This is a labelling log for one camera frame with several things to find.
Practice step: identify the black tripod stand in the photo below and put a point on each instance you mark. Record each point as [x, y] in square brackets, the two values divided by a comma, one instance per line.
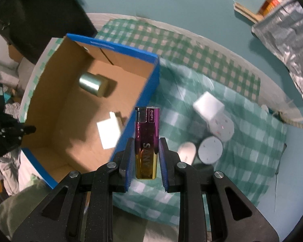
[11, 130]

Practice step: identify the white round lid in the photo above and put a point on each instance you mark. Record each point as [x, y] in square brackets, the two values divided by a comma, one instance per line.
[210, 150]

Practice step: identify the white rectangular block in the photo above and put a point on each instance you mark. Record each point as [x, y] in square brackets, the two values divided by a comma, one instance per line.
[110, 131]

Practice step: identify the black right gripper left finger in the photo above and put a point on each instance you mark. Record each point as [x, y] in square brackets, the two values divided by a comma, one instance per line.
[80, 207]

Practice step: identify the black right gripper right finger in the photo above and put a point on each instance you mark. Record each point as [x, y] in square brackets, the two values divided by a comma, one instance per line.
[211, 206]

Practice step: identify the blue cardboard box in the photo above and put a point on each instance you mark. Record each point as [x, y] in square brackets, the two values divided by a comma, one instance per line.
[66, 115]

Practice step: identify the silver foil bag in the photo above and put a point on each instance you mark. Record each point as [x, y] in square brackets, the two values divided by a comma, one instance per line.
[281, 32]

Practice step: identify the purple gold lighter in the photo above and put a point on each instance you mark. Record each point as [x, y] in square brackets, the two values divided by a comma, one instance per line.
[146, 141]

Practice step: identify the small white oval object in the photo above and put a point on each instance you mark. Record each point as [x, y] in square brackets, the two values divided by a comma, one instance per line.
[187, 152]

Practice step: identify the silver metal cylinder can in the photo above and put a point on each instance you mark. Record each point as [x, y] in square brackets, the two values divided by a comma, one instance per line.
[94, 83]

